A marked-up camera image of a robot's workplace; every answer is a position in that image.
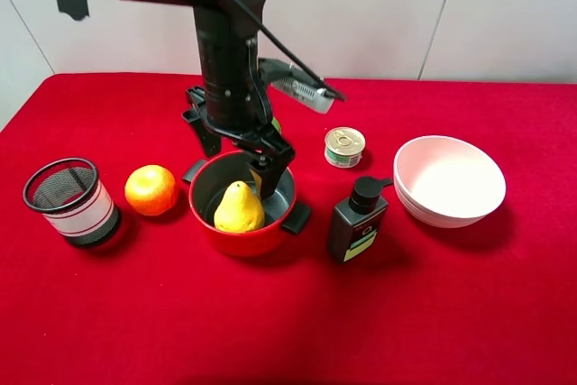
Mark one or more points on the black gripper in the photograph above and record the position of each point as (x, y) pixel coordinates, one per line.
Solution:
(232, 103)

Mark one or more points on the yellow pear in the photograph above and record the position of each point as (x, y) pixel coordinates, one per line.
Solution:
(240, 210)

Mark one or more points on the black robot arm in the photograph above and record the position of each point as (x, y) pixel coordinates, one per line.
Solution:
(245, 9)

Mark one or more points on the green avocado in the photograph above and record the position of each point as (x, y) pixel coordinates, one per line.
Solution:
(275, 123)

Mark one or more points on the orange tangerine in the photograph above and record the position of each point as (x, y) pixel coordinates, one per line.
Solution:
(151, 190)

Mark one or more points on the small tin can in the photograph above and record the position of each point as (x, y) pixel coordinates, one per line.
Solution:
(344, 147)

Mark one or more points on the black pump bottle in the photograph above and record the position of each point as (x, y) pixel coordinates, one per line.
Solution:
(356, 220)

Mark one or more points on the black mesh pen cup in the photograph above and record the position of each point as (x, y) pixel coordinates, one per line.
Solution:
(72, 198)

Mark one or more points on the pink bowl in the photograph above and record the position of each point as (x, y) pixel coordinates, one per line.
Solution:
(446, 182)

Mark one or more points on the red tablecloth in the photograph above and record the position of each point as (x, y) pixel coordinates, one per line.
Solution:
(491, 303)

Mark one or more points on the red pot with black handles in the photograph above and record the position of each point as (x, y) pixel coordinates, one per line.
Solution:
(284, 214)

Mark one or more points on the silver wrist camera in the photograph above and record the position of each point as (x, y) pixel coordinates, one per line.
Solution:
(295, 83)

